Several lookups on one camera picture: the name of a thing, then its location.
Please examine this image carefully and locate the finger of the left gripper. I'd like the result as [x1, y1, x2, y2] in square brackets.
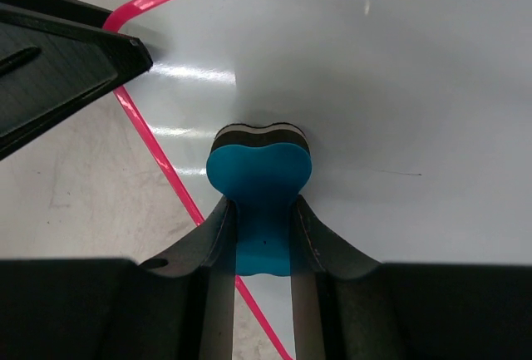
[1, 4, 153, 158]
[1, 0, 111, 28]

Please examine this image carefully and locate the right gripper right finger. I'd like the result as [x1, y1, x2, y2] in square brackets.
[289, 198, 531, 359]

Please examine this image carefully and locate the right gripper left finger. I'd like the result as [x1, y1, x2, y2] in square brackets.
[1, 199, 237, 359]

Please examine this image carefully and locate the blue whiteboard eraser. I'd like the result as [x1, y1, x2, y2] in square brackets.
[206, 122, 313, 277]

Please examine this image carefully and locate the pink framed whiteboard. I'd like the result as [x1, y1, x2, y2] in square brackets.
[101, 0, 532, 360]

